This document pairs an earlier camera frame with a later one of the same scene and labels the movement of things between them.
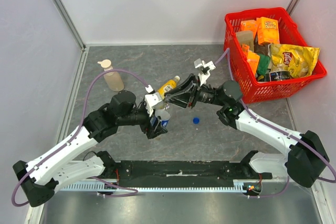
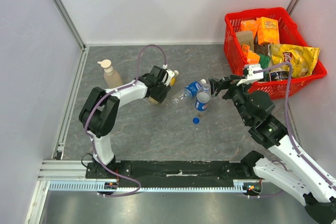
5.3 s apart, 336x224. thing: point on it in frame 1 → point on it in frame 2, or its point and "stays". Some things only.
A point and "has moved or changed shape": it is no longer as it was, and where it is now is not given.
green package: x=264 y=64 stays
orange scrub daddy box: x=268 y=30 stays
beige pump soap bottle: x=113 y=80 stays
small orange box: x=248 y=25 stays
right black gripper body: x=193 y=94 → x=226 y=87
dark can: x=279 y=75 stays
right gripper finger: x=184 y=100 → x=216 y=87
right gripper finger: x=191 y=78 → x=213 y=82
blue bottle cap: x=196 y=120 stays
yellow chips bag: x=299 y=61 stays
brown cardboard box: x=245 y=37 stays
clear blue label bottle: x=164 y=116 has moved or changed shape
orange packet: x=252 y=57 stays
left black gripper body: x=146 y=127 → x=161 y=92
